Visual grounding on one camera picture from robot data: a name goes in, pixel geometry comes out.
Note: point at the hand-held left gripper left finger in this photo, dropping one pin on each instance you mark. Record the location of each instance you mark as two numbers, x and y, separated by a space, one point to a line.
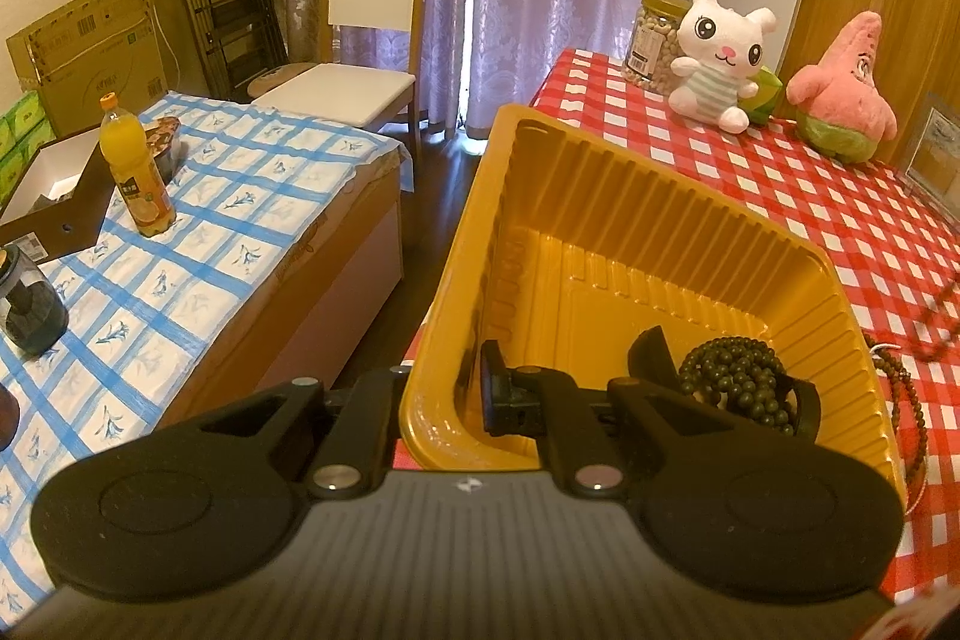
367 419

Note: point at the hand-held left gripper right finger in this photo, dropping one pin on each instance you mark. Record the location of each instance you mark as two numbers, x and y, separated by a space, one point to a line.
506 396

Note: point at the black bangle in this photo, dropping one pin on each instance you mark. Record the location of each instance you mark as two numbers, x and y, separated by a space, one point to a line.
652 355

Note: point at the yellow plastic tray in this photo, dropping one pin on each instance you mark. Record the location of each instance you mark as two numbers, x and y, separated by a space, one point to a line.
600 220

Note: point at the blue checked tablecloth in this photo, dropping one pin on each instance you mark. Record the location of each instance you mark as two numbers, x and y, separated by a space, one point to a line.
195 250

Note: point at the orange juice bottle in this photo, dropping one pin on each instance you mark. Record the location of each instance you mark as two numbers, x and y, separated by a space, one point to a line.
139 183

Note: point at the instant noodle bowl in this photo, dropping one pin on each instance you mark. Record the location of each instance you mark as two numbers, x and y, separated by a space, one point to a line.
166 141

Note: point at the round brown stool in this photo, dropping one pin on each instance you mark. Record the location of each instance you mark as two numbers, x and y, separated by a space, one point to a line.
281 78

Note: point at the dark glass jar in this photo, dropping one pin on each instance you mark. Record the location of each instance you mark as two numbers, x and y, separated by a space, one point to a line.
30 310

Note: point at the brown open box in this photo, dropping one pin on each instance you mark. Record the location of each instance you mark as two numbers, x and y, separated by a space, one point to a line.
75 212

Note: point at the dark brown bottle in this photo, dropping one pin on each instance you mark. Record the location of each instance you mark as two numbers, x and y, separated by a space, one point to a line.
6 419

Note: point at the clear jar of nuts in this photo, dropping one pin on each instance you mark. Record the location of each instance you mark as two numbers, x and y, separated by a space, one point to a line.
649 40

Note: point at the green plush ball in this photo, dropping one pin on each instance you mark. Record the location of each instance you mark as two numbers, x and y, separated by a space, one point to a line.
769 100

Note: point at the white bunny plush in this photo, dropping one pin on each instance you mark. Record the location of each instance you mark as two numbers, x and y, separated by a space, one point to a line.
712 48

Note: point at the green tissue pack stack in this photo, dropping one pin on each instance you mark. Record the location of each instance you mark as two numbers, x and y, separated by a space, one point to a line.
19 138

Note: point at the cardboard box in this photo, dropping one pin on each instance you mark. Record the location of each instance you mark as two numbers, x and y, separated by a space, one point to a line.
90 63

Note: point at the pink starfish plush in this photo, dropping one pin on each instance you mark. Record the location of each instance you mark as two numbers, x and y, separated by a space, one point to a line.
844 93

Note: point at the picture frame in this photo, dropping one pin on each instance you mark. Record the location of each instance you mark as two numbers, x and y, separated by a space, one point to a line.
937 149

